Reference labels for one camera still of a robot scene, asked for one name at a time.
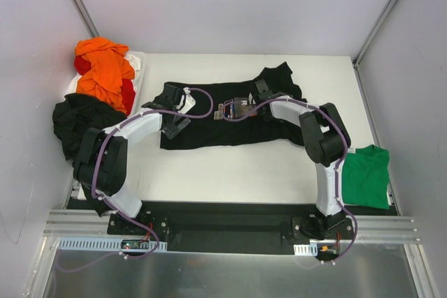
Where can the black printed t shirt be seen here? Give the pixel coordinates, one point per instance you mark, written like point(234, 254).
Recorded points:
point(214, 131)

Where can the right aluminium frame post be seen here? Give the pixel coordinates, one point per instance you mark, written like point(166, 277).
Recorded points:
point(378, 25)

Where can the red t shirt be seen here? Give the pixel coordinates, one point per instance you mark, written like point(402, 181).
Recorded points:
point(110, 83)

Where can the white plastic bin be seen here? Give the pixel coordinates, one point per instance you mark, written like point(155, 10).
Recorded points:
point(139, 82)

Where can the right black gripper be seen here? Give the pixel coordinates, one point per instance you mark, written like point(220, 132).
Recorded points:
point(242, 110)

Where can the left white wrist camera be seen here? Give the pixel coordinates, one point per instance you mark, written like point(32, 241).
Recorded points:
point(187, 101)

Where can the left grey cable duct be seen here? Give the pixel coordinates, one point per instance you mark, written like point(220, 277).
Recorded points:
point(110, 244)

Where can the plain black t shirt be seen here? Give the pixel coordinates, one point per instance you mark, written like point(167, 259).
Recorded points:
point(76, 115)

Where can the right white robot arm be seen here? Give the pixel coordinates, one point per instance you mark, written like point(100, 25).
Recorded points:
point(325, 139)

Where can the grey cable duct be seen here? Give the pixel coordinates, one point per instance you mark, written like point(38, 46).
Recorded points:
point(110, 244)
point(306, 249)

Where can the right grey cable duct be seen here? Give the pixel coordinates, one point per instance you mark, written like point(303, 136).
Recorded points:
point(306, 249)

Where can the aluminium rail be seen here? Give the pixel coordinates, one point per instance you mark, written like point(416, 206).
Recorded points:
point(384, 228)

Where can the green folded t shirt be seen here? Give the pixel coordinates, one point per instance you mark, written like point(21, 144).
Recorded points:
point(365, 177)

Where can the orange t shirt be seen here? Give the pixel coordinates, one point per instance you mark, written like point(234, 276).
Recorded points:
point(100, 51)

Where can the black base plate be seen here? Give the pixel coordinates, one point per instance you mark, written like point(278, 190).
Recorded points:
point(268, 243)

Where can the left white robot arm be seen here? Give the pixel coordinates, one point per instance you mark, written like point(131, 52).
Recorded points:
point(102, 161)

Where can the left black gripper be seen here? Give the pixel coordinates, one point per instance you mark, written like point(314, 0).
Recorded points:
point(173, 125)

